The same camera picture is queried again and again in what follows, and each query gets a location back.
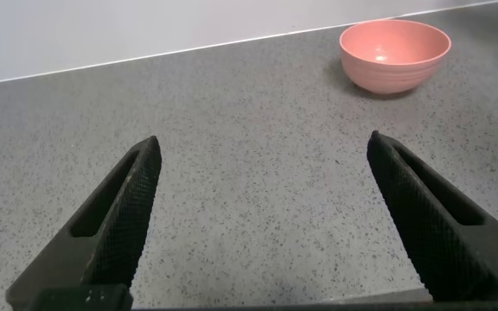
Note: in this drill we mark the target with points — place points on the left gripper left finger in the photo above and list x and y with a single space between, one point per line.
115 229

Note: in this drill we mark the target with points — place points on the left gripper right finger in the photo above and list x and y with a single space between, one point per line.
439 229

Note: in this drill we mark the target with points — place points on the pink bowl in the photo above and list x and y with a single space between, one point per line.
393 56

